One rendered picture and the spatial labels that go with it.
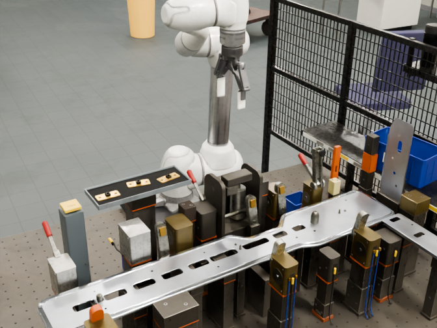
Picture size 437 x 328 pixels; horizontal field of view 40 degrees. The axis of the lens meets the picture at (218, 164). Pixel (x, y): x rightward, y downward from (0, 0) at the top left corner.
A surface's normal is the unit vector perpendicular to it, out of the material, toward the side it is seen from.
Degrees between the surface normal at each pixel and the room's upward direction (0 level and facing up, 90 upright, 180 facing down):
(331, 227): 0
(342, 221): 0
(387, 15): 90
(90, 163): 0
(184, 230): 90
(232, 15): 92
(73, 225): 90
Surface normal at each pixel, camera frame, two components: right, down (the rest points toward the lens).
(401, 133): -0.85, 0.24
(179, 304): 0.01, -0.88
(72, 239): 0.53, 0.40
